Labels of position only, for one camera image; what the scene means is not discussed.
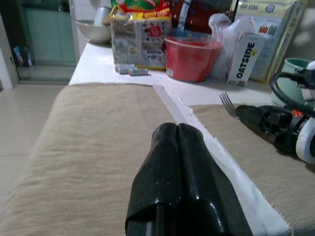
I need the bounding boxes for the instant noodle multipack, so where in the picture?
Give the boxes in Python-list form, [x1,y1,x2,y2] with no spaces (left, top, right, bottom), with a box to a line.
[110,0,173,71]

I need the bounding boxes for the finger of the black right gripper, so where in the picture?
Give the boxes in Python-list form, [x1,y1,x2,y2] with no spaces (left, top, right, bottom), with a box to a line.
[235,105,284,131]

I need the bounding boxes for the clear white plastic bag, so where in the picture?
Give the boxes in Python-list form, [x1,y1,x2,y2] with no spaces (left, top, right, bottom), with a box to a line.
[208,13,251,80]

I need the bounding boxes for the steel mixing bowl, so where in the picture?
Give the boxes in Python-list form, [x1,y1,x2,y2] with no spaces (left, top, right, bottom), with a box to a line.
[74,19,113,45]

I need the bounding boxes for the beige woven cloth mat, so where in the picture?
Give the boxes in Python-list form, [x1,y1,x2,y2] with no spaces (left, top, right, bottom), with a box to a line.
[189,104,315,236]
[0,83,178,236]

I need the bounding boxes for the white Oatside carton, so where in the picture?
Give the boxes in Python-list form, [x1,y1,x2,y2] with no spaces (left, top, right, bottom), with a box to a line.
[226,31,266,87]

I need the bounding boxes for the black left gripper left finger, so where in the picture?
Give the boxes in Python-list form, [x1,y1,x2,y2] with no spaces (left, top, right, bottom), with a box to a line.
[125,122,183,236]

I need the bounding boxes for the cream cracker box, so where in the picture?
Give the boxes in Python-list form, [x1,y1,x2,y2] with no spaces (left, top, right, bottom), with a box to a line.
[233,0,306,82]

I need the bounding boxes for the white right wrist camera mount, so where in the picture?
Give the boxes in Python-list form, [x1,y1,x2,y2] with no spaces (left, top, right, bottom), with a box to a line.
[295,60,315,163]

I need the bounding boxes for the white torn paper strip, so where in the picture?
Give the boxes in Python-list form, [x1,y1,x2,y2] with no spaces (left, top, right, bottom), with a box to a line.
[157,83,292,236]

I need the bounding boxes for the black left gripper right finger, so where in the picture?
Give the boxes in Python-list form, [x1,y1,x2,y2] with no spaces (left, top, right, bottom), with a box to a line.
[177,122,254,236]

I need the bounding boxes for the glass sliding door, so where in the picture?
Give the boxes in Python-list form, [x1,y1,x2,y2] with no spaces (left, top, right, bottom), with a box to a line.
[14,0,77,82]

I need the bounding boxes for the red instant noodle cup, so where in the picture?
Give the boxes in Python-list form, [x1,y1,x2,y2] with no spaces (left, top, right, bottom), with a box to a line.
[164,35,222,83]

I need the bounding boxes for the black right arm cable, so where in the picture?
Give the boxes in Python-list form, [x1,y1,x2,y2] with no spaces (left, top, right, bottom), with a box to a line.
[269,67,315,111]

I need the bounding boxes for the steel cup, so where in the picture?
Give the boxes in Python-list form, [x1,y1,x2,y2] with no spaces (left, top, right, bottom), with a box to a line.
[93,6,112,27]

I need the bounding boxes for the mint green mug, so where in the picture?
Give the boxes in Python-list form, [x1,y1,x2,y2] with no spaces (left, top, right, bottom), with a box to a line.
[270,58,315,109]

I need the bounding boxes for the dark red snack bag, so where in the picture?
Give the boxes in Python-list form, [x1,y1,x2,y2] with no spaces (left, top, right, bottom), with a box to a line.
[169,0,237,35]

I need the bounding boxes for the long clear tape strip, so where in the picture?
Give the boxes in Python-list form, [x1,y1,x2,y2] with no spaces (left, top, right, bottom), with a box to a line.
[153,85,188,124]

